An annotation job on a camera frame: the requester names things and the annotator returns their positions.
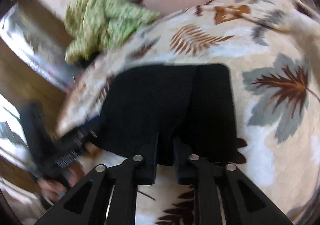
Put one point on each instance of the green patterned cloth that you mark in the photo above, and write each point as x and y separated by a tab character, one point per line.
100	22

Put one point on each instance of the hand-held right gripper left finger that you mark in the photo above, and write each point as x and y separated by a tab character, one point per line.
151	165

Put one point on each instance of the person's left hand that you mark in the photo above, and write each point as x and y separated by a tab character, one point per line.
50	187

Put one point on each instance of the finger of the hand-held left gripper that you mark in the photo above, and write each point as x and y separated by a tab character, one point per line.
87	132

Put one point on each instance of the leaf print fleece blanket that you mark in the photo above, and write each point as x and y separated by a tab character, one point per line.
262	44

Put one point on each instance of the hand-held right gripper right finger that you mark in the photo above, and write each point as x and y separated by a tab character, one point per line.
181	167

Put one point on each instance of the black pants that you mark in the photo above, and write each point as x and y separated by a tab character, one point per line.
162	102

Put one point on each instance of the wooden furniture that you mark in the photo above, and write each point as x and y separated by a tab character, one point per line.
20	77

